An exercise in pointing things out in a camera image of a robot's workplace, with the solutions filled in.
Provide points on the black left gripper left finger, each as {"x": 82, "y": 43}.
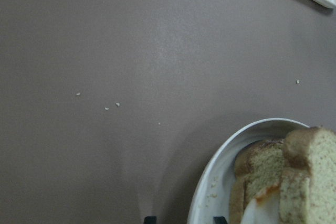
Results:
{"x": 150, "y": 220}

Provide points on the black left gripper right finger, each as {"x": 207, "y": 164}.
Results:
{"x": 219, "y": 220}

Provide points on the white round plate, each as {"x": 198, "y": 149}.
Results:
{"x": 211, "y": 197}

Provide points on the plain bread slice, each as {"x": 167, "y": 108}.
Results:
{"x": 307, "y": 188}

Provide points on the bread slice with egg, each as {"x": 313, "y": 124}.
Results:
{"x": 257, "y": 170}

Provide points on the fried egg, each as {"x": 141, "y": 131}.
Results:
{"x": 263, "y": 208}

